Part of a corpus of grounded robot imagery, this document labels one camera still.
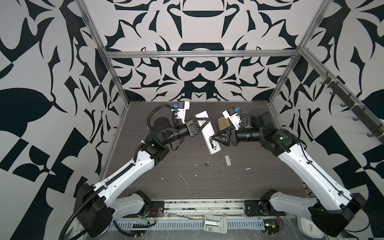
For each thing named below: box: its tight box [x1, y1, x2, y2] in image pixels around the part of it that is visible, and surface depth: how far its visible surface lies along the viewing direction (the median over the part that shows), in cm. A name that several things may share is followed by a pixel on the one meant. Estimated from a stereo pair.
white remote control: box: [195, 110, 222, 155], surface depth 63 cm
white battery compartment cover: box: [224, 155, 232, 166], surface depth 91 cm
